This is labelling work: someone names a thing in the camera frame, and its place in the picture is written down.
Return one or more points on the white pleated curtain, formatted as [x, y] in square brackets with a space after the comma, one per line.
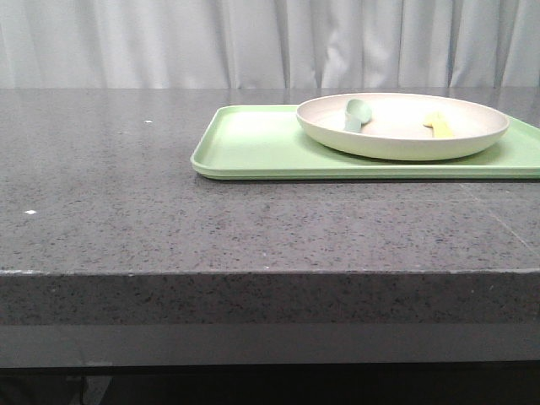
[269, 44]

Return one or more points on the yellow plastic fork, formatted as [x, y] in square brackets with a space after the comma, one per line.
[437, 122]

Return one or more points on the beige round plate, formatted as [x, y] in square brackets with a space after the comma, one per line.
[396, 129]

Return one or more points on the pale green plastic spoon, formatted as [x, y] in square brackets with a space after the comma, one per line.
[357, 114]

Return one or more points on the light green serving tray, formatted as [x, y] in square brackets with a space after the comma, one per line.
[265, 142]

